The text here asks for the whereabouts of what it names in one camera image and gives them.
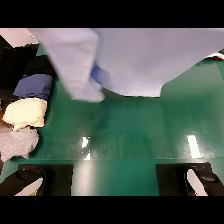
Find dark blue garment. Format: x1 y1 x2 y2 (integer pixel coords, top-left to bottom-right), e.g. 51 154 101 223
13 73 55 101

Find black garment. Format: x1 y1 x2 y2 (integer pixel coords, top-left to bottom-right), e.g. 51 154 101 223
22 54 58 80

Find red and white garment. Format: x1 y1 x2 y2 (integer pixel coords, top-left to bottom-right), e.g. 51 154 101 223
203 49 224 63

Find light blue shirt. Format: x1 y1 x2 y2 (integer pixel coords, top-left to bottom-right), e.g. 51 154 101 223
28 27 224 103

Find cream garment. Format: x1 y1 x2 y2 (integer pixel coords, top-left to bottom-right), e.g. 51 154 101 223
2 97 49 131

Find grey garment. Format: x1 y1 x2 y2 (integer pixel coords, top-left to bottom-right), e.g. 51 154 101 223
0 126 41 164

